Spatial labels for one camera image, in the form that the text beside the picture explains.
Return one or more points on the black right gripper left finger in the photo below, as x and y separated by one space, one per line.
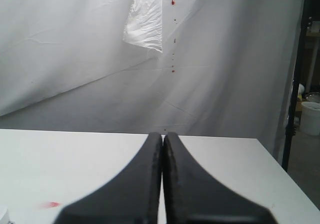
131 197

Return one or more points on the metal bowl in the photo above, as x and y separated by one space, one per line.
313 97

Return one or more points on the white plastic bucket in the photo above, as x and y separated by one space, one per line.
310 118

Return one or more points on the white five-outlet power strip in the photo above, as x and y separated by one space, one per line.
4 215

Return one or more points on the clear plastic sheet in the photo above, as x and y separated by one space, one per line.
143 27

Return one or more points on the grey backdrop cloth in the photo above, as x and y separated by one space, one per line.
226 68

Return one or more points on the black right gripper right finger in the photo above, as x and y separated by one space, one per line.
193 196

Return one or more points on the black backdrop stand pole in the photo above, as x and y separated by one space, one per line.
290 129

